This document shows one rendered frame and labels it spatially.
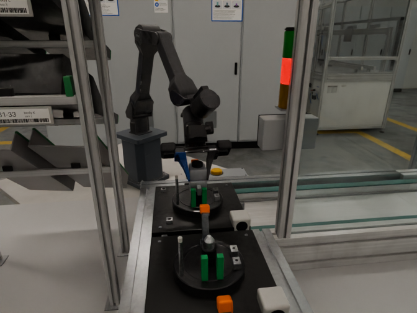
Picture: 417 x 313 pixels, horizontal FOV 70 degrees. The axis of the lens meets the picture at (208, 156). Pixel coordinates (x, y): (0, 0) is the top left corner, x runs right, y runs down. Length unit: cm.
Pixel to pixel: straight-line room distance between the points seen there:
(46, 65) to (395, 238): 86
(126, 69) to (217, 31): 115
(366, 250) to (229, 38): 320
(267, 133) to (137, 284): 40
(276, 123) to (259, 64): 324
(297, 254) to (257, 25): 329
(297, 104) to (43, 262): 73
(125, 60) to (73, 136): 116
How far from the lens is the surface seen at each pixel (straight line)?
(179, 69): 88
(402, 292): 87
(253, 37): 383
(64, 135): 413
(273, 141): 66
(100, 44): 68
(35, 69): 61
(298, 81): 61
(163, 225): 76
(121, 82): 380
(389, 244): 90
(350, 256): 86
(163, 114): 383
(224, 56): 377
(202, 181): 77
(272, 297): 57
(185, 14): 373
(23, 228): 109
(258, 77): 388
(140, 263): 68
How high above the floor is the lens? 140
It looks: 22 degrees down
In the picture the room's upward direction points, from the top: straight up
